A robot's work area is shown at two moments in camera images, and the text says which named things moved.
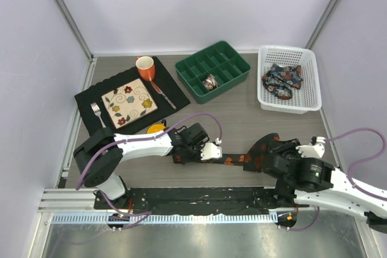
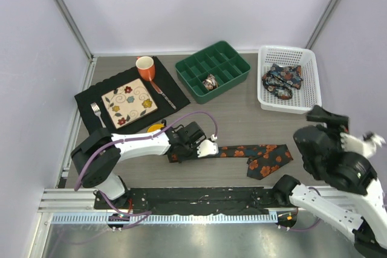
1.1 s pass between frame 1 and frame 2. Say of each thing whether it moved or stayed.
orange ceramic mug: stayed
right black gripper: moved
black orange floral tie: moved
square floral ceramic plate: stayed
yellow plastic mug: stayed
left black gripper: stayed
